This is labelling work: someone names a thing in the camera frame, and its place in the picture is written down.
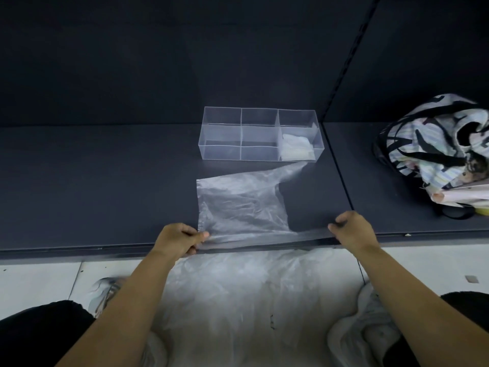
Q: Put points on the person's right grey shoe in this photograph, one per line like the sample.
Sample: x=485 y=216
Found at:
x=355 y=340

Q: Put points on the person's left grey shoe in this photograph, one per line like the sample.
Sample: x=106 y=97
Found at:
x=107 y=294

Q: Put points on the yellow plastic item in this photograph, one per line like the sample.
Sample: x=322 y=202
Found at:
x=482 y=212

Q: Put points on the person's right hand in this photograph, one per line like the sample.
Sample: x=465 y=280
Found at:
x=355 y=229

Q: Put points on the pile of plastic bags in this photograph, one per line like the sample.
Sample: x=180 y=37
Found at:
x=244 y=313

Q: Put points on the black trousers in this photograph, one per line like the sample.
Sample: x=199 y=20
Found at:
x=38 y=332

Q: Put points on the person's left hand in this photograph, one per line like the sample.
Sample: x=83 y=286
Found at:
x=174 y=240

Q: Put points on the pink white folder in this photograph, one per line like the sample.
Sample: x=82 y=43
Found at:
x=462 y=194

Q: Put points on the clear three-compartment plastic box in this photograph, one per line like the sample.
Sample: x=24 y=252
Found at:
x=221 y=137

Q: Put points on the small brown plush toy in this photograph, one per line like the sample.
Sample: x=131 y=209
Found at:
x=473 y=164

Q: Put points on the person's right forearm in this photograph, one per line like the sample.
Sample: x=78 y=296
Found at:
x=420 y=309

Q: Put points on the person's grey shoe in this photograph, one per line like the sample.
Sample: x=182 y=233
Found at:
x=107 y=294
x=355 y=340

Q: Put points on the black white striped tote bag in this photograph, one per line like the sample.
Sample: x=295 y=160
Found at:
x=420 y=141

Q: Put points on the person's left forearm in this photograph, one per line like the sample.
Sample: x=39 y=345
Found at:
x=118 y=313

